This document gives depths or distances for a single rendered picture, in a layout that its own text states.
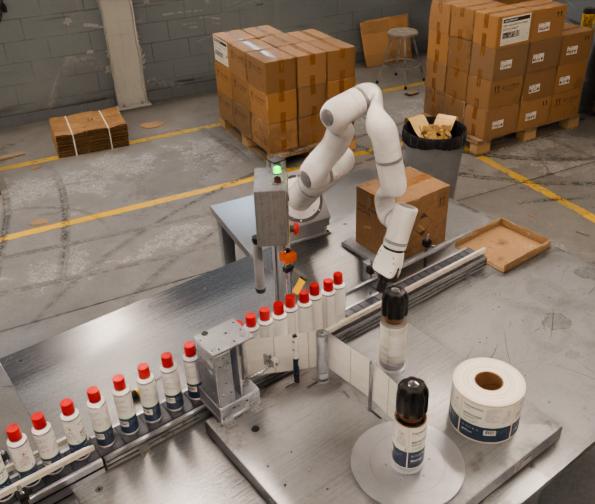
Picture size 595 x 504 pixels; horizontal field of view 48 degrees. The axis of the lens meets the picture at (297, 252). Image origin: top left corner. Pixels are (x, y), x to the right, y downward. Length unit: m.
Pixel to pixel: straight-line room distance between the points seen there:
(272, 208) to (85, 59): 5.43
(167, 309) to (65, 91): 4.92
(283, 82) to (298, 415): 3.72
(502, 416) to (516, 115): 4.31
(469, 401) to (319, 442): 0.44
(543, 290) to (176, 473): 1.54
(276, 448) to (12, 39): 5.74
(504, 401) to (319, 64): 4.01
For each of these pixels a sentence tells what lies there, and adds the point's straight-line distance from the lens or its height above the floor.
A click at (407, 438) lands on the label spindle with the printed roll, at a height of 1.03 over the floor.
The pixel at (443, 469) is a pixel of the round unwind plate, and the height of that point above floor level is 0.89.
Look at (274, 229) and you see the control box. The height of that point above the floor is 1.35.
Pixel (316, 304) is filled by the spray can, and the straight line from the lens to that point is 2.22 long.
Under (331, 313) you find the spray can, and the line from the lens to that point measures 2.28.
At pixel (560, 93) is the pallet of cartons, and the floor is 0.39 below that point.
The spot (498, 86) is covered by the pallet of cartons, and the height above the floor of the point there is 0.59.
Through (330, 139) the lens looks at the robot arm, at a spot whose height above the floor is 1.43.
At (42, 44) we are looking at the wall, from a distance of 7.16.
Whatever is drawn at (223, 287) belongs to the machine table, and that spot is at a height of 0.83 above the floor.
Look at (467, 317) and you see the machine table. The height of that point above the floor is 0.83.
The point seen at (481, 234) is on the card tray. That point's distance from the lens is 3.04.
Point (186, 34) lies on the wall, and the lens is 7.45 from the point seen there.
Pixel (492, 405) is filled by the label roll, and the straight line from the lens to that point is 1.92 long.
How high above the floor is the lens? 2.34
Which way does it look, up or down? 32 degrees down
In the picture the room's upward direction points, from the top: 2 degrees counter-clockwise
